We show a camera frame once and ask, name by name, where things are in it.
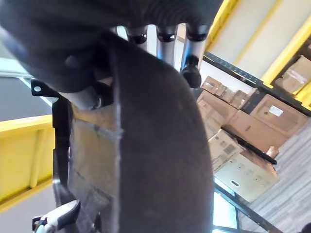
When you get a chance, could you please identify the left robot hand silver links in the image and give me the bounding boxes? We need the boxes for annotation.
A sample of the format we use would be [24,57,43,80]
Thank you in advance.
[32,200,81,233]

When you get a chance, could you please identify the right robot hand black cloth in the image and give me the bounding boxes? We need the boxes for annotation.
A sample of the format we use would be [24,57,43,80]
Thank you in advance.
[0,0,223,110]

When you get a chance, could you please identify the black sole-shaped part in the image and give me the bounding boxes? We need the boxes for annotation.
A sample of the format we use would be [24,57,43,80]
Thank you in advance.
[31,31,215,233]

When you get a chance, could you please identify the small cardboard box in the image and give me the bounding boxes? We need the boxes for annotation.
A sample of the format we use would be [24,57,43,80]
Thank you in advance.
[201,75,229,96]
[227,89,251,109]

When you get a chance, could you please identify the plain large cardboard box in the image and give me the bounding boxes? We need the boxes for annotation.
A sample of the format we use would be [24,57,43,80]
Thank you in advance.
[196,90,239,140]

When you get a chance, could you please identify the cardboard box with barcode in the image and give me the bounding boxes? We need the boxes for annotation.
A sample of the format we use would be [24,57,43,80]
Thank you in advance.
[207,128,244,174]

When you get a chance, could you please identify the long plain cardboard box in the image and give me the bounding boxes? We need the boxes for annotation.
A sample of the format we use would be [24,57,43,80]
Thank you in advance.
[222,110,290,148]

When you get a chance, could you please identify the cardboard box with white label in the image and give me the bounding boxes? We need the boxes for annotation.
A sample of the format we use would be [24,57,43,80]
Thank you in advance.
[249,93,310,137]

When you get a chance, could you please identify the torn cardboard box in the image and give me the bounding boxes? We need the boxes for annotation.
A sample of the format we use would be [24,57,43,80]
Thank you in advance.
[273,55,311,96]

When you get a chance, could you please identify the flat black bar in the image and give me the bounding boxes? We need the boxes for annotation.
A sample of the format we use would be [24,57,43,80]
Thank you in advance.
[232,135,278,166]

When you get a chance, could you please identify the small crumpled brown object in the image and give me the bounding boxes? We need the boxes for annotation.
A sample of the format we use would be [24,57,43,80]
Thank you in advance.
[265,145,280,158]

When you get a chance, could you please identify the yellow shelf frame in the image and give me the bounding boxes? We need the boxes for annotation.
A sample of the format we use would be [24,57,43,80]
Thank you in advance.
[206,0,311,108]
[0,115,55,211]

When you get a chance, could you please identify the cardboard box with handle hole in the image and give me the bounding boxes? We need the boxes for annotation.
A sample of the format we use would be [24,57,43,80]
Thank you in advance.
[213,145,280,203]

